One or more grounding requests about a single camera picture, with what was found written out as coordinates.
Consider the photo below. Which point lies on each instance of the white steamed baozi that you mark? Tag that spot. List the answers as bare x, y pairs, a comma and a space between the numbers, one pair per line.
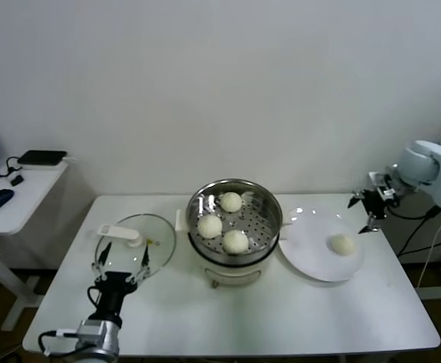
230, 201
342, 244
210, 226
235, 242

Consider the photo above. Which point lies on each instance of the white plate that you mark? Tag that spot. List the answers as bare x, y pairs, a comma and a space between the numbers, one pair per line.
307, 257

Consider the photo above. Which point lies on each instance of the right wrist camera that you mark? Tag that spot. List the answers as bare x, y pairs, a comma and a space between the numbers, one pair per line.
382, 185

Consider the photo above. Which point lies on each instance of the white side desk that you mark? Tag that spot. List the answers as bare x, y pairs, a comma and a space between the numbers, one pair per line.
23, 204

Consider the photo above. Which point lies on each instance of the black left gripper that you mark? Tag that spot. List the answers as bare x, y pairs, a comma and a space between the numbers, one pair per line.
114, 293

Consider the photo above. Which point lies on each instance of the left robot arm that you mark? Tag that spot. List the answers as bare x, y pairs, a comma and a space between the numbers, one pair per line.
99, 338

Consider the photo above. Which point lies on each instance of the steel steamer basket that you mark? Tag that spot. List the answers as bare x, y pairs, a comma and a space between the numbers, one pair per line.
258, 227

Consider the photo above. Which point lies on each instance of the white electric cooker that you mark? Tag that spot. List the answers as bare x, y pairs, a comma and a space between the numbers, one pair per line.
231, 274

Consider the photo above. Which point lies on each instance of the white desk with foot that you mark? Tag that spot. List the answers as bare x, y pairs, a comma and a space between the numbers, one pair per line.
437, 293

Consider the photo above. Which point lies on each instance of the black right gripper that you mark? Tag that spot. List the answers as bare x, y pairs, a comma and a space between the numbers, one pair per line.
375, 202

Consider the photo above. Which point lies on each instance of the black flat box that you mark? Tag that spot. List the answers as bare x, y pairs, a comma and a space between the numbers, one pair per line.
42, 157

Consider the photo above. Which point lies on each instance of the glass pot lid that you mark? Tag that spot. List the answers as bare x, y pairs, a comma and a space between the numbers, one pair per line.
129, 234

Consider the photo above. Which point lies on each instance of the small black adapter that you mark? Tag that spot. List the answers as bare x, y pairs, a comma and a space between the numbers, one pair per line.
17, 180

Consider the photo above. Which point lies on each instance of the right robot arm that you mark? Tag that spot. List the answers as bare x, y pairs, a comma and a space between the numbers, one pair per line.
432, 170

